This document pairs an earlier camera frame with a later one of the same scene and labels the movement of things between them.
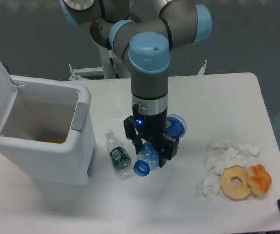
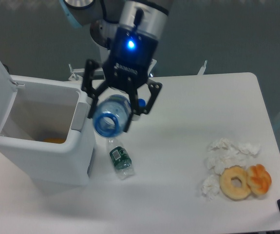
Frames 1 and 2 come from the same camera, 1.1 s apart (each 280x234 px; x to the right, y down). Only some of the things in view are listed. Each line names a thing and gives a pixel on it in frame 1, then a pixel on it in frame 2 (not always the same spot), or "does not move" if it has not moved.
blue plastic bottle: (148, 159) to (111, 115)
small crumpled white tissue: (211, 186) does not move
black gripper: (153, 127) to (127, 65)
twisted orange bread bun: (258, 178) does not move
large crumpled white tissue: (221, 153) does not move
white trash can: (47, 133) does not move
